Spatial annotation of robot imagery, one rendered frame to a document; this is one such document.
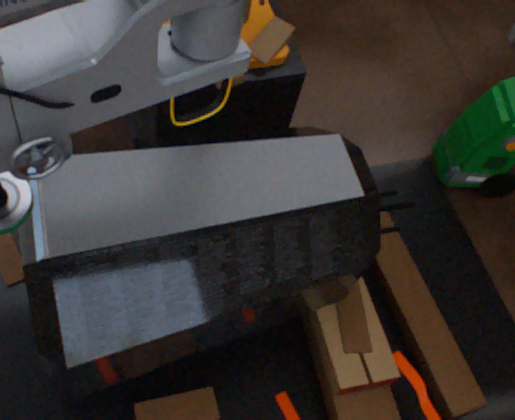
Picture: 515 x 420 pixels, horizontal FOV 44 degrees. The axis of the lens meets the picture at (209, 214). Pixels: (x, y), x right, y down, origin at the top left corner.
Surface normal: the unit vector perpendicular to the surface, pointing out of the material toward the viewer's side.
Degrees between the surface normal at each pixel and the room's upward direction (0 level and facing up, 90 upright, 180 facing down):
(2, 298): 0
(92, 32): 40
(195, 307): 45
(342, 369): 0
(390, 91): 0
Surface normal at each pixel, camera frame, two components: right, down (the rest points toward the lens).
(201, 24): -0.20, 0.83
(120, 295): 0.26, 0.23
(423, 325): 0.10, -0.51
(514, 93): -0.47, -0.45
